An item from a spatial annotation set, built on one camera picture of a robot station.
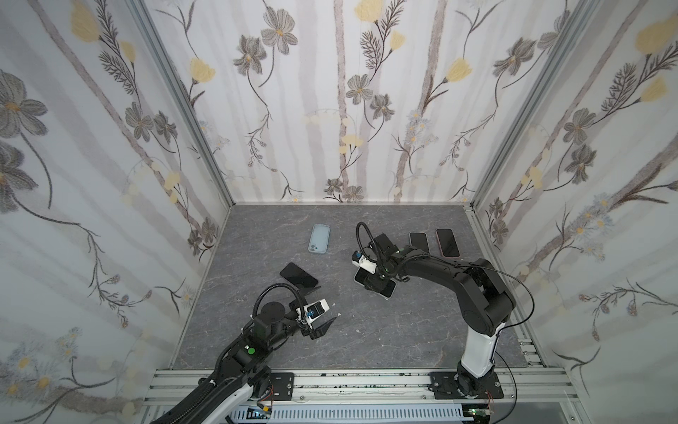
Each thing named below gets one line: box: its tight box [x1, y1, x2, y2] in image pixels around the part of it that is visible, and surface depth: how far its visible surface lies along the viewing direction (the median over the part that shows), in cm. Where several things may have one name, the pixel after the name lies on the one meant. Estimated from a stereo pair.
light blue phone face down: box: [407, 231, 431, 255], surface depth 110 cm
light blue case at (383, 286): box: [353, 266, 398, 301], surface depth 86 cm
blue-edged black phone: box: [408, 231, 430, 254], surface depth 110 cm
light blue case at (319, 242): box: [308, 223, 332, 255], surface depth 111 cm
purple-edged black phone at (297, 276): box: [278, 262, 319, 288], surface depth 100 cm
